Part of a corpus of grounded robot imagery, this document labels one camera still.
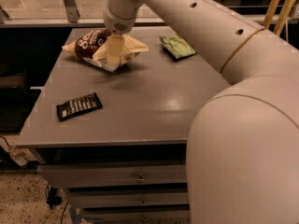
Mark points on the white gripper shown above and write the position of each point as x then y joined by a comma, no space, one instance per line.
116,24

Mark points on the brown chip bag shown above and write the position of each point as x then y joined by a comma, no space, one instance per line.
92,48

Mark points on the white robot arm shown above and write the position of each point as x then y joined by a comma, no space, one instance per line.
242,158

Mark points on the green chip bag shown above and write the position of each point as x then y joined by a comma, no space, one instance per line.
177,46

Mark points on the black rxbar chocolate bar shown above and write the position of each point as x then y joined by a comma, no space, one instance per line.
78,106

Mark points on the grey metal railing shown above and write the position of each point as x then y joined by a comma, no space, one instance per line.
89,13

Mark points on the grey drawer cabinet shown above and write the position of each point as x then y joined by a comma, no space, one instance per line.
148,108

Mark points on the top grey drawer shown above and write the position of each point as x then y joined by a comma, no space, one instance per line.
113,174

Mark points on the grey drawer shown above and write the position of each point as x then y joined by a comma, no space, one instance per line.
113,174
128,197
144,213

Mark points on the middle grey drawer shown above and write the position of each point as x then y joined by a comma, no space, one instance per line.
128,197

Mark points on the bottom grey drawer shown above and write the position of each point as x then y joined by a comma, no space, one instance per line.
144,213

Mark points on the black power adapter with cable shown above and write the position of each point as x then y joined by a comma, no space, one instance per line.
52,199

